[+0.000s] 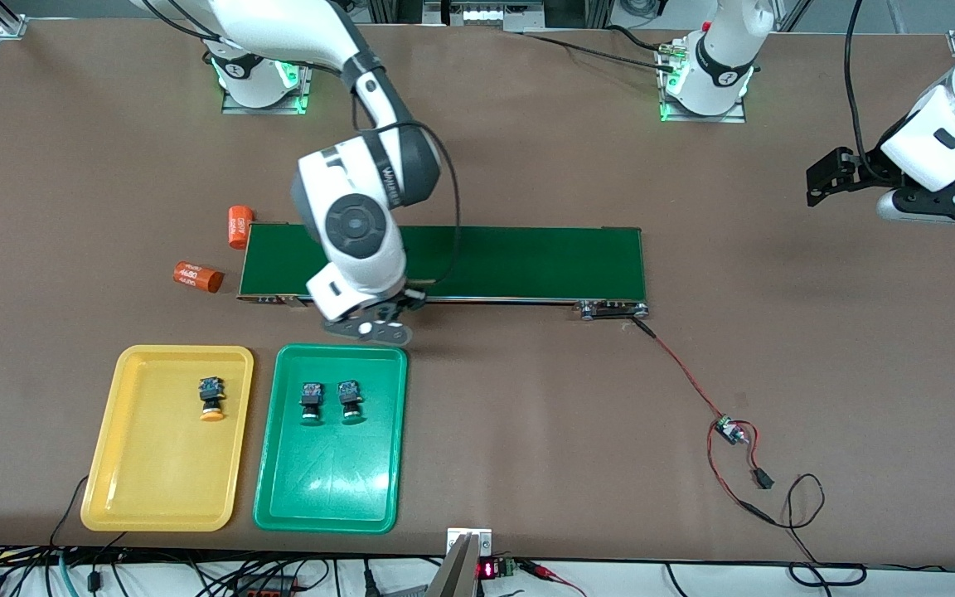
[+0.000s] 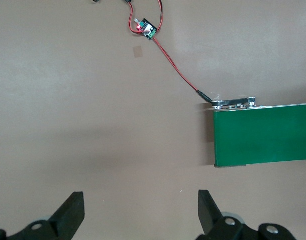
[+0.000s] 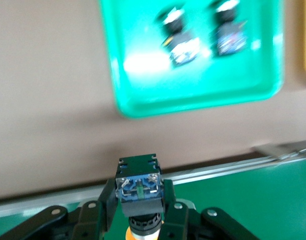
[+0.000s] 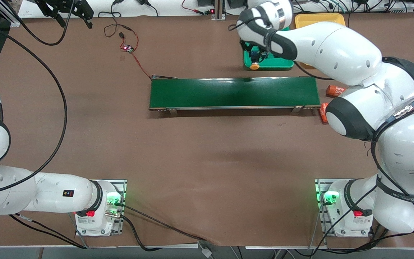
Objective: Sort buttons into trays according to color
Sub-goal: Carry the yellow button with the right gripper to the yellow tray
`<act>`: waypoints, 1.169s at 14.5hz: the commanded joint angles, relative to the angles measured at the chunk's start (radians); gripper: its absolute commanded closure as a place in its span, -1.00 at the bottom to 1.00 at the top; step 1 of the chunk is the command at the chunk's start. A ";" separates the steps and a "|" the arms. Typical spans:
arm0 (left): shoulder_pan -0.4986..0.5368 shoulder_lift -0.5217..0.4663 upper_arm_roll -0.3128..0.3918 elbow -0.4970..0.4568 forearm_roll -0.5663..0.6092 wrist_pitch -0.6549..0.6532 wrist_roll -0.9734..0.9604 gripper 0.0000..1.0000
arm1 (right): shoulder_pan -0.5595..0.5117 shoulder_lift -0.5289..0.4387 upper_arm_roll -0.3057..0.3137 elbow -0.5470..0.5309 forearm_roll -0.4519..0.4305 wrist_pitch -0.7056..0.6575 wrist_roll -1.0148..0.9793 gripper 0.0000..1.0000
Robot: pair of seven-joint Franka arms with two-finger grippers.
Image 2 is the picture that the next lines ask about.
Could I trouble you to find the small speed controller board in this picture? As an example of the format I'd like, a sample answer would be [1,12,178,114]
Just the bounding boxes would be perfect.
[134,18,158,41]

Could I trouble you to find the red black conveyor wire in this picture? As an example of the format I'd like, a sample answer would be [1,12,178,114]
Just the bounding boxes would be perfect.
[152,36,215,104]

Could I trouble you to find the square tan tape patch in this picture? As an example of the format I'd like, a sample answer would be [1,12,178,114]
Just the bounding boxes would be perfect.
[132,45,144,59]

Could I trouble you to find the red wire black connector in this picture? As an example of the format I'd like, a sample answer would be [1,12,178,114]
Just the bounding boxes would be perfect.
[122,0,143,35]

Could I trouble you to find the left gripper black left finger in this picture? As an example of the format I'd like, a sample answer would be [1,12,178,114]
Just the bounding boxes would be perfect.
[0,191,85,240]

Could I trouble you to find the green belt conveyor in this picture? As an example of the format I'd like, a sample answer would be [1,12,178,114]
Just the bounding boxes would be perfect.
[210,96,306,169]

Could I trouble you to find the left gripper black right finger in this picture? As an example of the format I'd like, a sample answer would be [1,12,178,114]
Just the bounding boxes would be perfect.
[195,190,295,240]

